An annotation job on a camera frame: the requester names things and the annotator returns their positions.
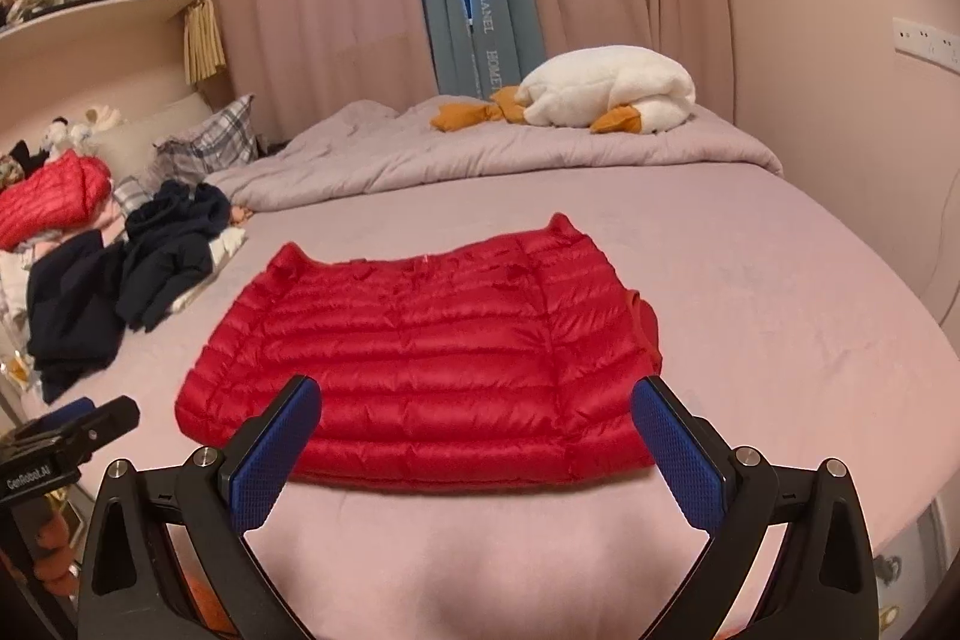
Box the red down jacket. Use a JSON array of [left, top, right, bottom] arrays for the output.
[[174, 212, 662, 495], [0, 151, 113, 253]]

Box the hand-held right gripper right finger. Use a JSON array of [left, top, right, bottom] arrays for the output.
[[631, 376, 882, 640]]

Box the navy hooded garment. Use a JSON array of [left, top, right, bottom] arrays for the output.
[[120, 180, 233, 333]]

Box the dark navy garment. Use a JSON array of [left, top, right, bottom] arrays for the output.
[[28, 231, 130, 406]]

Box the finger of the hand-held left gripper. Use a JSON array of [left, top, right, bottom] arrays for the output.
[[15, 398, 141, 468], [34, 395, 97, 435]]

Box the dark navy clothes pile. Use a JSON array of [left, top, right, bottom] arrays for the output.
[[0, 190, 248, 378]]

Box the white plush dog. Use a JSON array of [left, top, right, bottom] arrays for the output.
[[41, 117, 91, 161]]

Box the white wall socket strip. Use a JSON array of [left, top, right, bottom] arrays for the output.
[[891, 16, 960, 67]]

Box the grey quilt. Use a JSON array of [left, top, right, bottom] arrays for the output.
[[202, 98, 785, 214]]

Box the plaid pillow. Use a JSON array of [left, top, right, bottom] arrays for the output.
[[154, 94, 260, 180]]

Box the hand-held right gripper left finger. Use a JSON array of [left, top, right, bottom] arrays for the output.
[[75, 374, 323, 640]]

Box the bed with pink sheet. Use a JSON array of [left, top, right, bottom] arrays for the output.
[[45, 160, 960, 640]]

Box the folded red down jacket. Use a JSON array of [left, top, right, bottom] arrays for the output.
[[0, 151, 113, 253]]

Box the white goose plush toy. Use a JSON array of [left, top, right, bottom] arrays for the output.
[[431, 45, 698, 135]]

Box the person's left hand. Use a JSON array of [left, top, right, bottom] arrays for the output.
[[30, 509, 82, 600]]

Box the yellow tasselled cloth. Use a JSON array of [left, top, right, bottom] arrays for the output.
[[184, 0, 227, 86]]

